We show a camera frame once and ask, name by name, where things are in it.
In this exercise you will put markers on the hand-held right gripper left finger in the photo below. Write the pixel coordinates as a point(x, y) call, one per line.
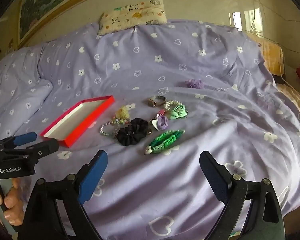
point(95, 177)

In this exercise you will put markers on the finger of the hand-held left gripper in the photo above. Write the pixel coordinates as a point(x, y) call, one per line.
point(25, 138)
point(43, 148)

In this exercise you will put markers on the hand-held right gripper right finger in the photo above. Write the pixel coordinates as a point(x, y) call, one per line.
point(215, 177)

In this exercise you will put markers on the red shallow box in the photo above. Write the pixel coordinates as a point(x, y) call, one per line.
point(72, 120)

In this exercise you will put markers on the black scrunchie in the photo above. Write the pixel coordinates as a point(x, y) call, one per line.
point(131, 132)

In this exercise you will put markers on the yellow hair claw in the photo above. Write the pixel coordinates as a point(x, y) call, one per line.
point(122, 112)

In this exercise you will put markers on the pink hair clip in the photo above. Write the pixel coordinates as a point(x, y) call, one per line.
point(161, 111)

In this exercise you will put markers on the person's left hand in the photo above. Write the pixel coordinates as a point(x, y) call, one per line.
point(13, 205)

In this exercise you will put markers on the silver bangle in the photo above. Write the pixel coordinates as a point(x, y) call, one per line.
point(153, 102)

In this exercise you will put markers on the purple scrunchie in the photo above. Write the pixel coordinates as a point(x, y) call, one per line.
point(194, 83)

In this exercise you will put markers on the purple floral bed sheet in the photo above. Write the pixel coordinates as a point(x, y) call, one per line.
point(190, 62)

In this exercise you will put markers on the orange towel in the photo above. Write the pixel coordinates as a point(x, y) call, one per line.
point(272, 57)

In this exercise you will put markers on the cream animal print pillow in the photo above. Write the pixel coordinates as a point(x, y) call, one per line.
point(132, 15)

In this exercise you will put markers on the framed wall painting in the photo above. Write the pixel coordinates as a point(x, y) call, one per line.
point(52, 2)

